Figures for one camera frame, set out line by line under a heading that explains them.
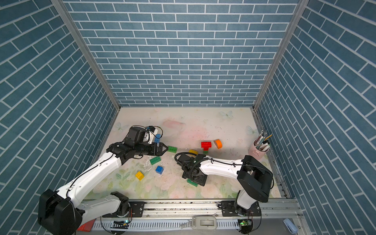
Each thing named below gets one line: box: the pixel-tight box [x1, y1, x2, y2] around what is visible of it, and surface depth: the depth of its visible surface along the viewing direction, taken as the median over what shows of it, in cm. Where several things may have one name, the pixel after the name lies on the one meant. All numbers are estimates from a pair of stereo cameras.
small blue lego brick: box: [155, 165, 165, 175], surface depth 86 cm
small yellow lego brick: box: [135, 170, 145, 181], surface depth 84 cm
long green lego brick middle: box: [149, 156, 162, 165], surface depth 93 cm
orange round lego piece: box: [213, 139, 223, 150], surface depth 98 cm
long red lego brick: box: [201, 141, 212, 148], surface depth 91 cm
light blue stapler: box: [282, 218, 299, 235], surface depth 70 cm
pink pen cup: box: [248, 139, 271, 161], surface depth 88 cm
